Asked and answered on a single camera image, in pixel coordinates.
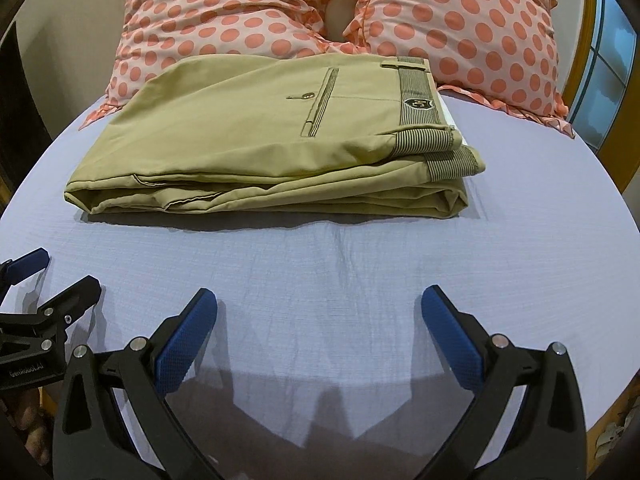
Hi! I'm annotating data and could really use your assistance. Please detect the dark wooden furniture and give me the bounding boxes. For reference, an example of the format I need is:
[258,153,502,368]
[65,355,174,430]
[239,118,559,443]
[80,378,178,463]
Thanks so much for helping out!
[0,35,52,196]

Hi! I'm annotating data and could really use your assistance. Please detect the person's left hand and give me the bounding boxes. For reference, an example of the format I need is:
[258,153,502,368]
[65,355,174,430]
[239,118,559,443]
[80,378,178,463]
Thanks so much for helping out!
[11,387,48,461]

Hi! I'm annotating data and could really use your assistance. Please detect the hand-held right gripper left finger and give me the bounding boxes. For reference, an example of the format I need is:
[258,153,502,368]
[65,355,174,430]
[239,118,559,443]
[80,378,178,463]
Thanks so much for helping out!
[52,287,226,480]

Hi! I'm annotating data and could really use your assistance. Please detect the yellow wooden bed frame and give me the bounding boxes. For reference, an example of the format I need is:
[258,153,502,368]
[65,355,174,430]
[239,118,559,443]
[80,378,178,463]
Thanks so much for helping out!
[584,385,638,461]

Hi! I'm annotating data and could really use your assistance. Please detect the khaki pants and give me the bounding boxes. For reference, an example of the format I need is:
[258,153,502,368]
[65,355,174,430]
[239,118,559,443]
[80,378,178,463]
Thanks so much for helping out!
[64,55,487,221]

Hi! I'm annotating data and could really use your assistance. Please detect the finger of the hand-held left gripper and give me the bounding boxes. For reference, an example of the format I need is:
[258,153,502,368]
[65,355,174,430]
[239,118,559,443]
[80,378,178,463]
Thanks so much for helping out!
[0,274,104,333]
[0,247,51,292]

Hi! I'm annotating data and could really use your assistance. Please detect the lavender bed sheet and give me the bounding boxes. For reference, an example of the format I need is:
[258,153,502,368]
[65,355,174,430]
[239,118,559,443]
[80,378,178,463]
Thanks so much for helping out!
[0,85,640,461]

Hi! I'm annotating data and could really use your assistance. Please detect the yellow framed glass window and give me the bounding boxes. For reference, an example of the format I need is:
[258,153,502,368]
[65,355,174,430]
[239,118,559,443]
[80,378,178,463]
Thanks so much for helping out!
[562,0,640,197]

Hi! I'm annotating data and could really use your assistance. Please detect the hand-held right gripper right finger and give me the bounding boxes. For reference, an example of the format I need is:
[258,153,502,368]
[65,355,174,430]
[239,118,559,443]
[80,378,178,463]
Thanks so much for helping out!
[419,284,587,480]

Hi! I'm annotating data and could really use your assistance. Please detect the pink polka dot pillow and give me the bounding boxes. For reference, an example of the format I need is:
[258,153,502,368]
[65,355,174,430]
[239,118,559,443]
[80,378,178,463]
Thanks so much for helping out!
[79,0,353,132]
[344,0,578,137]

